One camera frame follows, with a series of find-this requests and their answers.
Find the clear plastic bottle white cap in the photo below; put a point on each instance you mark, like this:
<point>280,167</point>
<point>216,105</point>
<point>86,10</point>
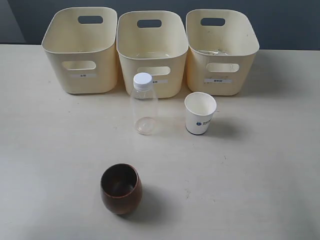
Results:
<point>144,103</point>

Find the white paper cup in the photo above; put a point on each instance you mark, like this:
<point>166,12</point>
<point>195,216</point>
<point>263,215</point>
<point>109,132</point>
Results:
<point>199,110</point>

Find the brown wooden cup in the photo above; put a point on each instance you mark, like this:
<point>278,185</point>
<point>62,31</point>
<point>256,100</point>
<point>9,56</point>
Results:
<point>121,189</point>

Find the middle cream plastic bin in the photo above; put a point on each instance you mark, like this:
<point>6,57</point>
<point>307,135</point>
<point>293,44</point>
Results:
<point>154,42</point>

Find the cream plastic bin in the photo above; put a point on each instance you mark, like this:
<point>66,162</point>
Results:
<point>80,43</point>
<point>154,42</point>
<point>222,48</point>

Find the right cream plastic bin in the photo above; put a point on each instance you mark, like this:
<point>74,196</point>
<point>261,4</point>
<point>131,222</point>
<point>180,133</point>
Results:
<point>222,48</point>

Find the left cream plastic bin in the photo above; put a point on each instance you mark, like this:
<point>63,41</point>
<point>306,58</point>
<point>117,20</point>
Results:
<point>80,43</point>

